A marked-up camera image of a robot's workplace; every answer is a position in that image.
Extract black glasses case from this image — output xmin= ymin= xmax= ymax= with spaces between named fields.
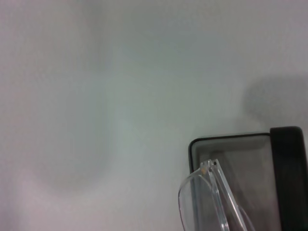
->
xmin=188 ymin=126 xmax=308 ymax=231

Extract clear white glasses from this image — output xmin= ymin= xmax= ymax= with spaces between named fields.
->
xmin=177 ymin=158 xmax=257 ymax=231

